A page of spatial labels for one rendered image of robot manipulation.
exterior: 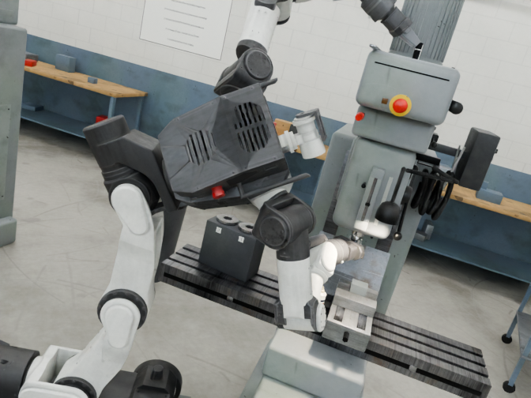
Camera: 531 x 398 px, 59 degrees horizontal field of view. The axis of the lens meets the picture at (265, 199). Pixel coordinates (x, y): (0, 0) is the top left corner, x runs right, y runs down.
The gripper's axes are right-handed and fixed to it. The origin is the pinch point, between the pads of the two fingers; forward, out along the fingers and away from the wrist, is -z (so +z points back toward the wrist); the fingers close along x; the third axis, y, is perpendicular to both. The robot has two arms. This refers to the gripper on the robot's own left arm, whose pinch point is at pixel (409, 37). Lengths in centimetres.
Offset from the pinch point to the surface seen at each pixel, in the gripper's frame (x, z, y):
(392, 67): 20.2, 0.3, -12.2
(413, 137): 13.8, -20.9, -20.7
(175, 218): -153, 4, -166
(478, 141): -12.4, -46.3, -4.2
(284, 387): 24, -52, -108
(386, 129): 11.8, -13.4, -24.7
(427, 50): -14.5, -9.8, 4.3
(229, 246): -8, -10, -96
